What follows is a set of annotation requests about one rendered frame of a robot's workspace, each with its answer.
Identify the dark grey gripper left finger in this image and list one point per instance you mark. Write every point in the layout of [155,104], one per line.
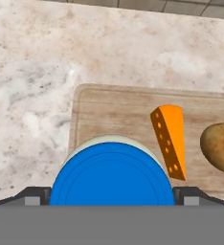
[34,196]

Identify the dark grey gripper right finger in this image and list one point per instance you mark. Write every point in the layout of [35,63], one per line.
[190,195]

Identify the brown potato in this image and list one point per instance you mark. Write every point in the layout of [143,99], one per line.
[219,147]

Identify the orange cheese wedge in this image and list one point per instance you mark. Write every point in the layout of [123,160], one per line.
[174,137]

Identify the wooden cutting board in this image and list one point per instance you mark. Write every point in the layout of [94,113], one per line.
[117,111]

